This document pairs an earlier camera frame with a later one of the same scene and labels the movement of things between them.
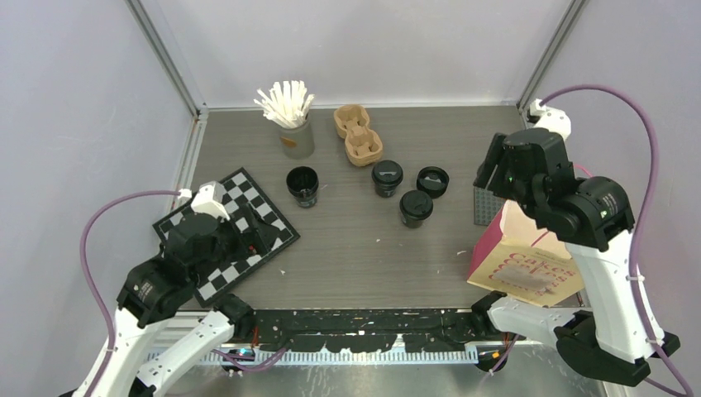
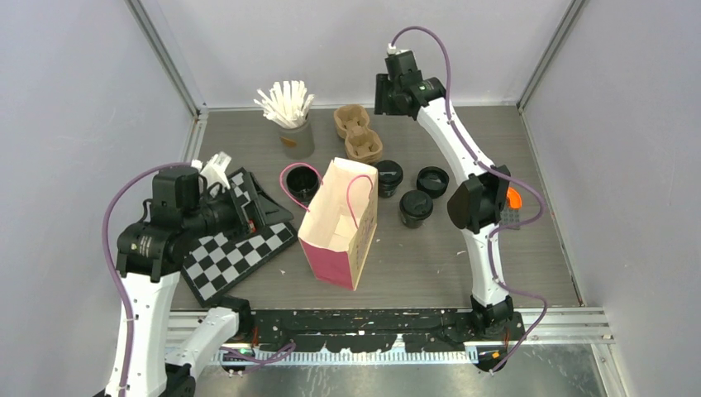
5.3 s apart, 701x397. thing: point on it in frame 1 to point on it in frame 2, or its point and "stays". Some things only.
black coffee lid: [416, 204] stays
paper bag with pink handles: [515, 257] to [340, 223]
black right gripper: [493, 155] to [380, 104]
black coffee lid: [387, 173] stays
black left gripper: [260, 237] to [270, 210]
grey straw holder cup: [298, 142] stays
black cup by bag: [302, 182] stays
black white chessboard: [237, 188] stays
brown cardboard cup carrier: [363, 146] stays
